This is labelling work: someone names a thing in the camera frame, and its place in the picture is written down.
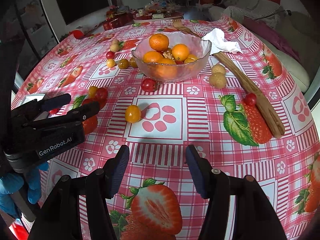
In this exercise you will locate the red tomato far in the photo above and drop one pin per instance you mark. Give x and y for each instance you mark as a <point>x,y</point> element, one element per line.
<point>110,55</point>

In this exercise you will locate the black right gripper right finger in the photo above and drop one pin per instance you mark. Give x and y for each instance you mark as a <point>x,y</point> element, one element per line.
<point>255,217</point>

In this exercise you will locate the far longan right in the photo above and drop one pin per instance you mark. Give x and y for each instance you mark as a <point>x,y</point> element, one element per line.
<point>114,47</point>

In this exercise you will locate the far longan left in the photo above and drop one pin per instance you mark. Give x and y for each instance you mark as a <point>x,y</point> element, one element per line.
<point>115,41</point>

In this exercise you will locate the left mandarin orange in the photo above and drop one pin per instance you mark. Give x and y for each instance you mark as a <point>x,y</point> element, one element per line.
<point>152,57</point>

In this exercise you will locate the red cherry tomato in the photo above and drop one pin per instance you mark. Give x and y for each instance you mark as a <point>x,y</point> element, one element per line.
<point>86,101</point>

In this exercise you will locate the white shallow box tray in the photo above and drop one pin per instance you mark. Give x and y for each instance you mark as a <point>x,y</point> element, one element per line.
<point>37,97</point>

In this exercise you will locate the yellow tomato mid pair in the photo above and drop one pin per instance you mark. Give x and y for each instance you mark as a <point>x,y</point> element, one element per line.
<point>92,91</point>

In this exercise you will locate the clear glass fruit bowl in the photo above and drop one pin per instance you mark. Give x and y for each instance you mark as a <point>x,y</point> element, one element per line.
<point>193,65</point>

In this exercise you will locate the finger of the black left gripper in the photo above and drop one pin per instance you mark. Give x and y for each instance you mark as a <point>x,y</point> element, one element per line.
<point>74,116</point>
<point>29,111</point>

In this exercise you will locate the cluttered coffee table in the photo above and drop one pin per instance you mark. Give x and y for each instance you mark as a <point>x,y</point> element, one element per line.
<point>157,11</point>

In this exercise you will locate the red tomato near bowl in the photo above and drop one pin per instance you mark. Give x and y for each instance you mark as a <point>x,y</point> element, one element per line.
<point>149,85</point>

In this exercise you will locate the front mandarin orange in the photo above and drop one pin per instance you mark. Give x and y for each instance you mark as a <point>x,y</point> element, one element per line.
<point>166,69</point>

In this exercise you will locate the red tomato by fork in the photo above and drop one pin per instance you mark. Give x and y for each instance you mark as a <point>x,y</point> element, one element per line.
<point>250,99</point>

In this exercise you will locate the brownish tomato far right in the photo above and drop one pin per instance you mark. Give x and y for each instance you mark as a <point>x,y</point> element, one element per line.
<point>133,63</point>

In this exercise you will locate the red round object on floor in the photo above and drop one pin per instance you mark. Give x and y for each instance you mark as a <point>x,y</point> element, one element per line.
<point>77,34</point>

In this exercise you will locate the pink strawberry tablecloth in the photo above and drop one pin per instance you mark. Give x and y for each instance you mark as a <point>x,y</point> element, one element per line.
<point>157,198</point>

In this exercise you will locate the longan near fork back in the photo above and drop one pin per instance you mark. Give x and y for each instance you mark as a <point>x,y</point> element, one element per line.
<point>218,68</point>

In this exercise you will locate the top mandarin orange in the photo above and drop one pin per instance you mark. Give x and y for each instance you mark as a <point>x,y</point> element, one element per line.
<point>159,42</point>

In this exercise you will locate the mandarin orange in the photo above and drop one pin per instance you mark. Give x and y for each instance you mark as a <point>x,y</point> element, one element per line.
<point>159,42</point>
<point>166,69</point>
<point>180,52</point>
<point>152,57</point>

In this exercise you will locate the orange tomato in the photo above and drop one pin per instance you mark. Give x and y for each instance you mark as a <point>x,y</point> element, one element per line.
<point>132,114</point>

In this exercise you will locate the white sofa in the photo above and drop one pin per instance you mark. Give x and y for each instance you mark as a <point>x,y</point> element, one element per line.
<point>259,10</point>

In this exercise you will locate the brownish tomato far left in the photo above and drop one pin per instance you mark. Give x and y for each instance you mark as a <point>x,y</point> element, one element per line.
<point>123,64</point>

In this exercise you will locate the brownish tomato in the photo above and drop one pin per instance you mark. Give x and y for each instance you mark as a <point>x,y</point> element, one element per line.
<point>133,63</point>
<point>123,64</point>

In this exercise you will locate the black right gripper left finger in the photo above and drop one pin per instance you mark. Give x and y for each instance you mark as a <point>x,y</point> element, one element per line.
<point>59,217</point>

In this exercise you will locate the white crumpled tissue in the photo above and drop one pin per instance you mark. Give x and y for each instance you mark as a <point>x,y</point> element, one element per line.
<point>220,44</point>

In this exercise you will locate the red tomato mid pair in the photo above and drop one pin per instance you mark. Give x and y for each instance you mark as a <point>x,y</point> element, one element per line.
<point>101,94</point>

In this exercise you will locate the small yellow tomato far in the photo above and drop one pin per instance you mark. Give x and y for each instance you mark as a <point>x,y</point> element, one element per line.
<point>110,63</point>

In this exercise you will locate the right mandarin orange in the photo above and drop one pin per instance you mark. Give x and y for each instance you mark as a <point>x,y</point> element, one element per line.
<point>180,52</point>

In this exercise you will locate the red gift box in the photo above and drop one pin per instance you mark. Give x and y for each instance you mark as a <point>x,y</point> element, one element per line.
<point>117,20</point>

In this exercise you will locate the red tomato beside tray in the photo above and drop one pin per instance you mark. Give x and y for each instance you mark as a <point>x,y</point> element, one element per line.
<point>54,111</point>

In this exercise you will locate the left hand blue glove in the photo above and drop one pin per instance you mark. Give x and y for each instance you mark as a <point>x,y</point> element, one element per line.
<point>12,183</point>

